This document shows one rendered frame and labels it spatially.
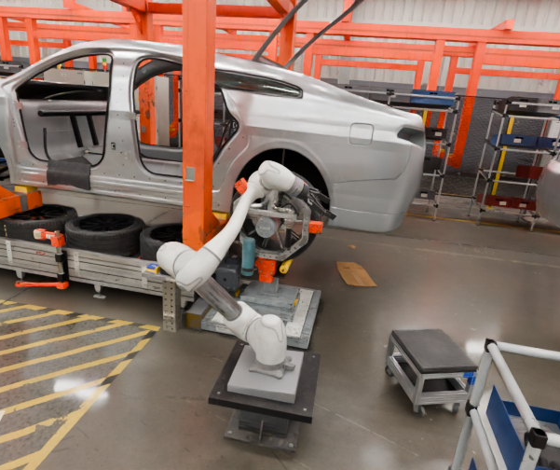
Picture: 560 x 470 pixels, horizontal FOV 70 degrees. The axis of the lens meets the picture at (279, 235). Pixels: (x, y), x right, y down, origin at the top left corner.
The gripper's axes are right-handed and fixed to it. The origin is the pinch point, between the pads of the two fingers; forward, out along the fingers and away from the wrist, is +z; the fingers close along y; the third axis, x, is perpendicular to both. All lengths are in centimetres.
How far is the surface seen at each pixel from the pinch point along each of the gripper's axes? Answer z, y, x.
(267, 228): 8, -49, -56
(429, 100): 263, -407, 64
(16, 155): -157, -192, -195
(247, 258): 11, -47, -83
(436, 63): 355, -619, 119
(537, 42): 461, -582, 255
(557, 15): 667, -872, 395
